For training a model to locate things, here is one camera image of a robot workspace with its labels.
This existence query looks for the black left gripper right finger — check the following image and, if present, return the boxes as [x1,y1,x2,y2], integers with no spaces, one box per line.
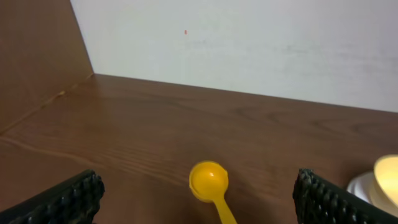
[292,169,397,224]

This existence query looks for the pale yellow plastic bowl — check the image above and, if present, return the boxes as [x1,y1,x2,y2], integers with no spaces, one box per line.
[369,154,397,217]

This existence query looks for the yellow plastic measuring scoop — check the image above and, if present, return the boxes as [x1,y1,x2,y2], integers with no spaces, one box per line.
[189,161,237,224]

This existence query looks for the white digital kitchen scale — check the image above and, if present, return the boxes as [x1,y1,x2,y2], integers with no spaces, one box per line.
[346,172,374,204]

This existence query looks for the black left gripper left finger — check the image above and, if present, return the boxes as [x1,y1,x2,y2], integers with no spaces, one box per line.
[1,170,105,224]

